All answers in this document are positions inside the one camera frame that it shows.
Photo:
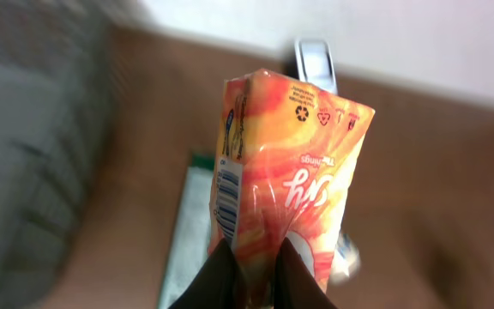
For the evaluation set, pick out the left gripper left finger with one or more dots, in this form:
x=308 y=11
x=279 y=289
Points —
x=218 y=285

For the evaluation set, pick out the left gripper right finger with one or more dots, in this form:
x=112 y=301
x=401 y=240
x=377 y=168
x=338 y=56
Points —
x=294 y=286

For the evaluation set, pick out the green sponge pack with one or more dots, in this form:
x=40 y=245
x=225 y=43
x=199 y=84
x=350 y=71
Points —
x=191 y=235

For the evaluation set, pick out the orange juice carton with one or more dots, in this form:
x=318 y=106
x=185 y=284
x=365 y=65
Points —
x=285 y=158

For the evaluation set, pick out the teal white snack pouch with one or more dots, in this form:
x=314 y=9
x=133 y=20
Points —
x=346 y=260

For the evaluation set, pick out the white barcode scanner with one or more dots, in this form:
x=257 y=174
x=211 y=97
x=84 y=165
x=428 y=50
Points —
x=314 y=64

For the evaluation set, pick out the grey plastic mesh basket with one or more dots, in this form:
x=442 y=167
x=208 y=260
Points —
x=56 y=110

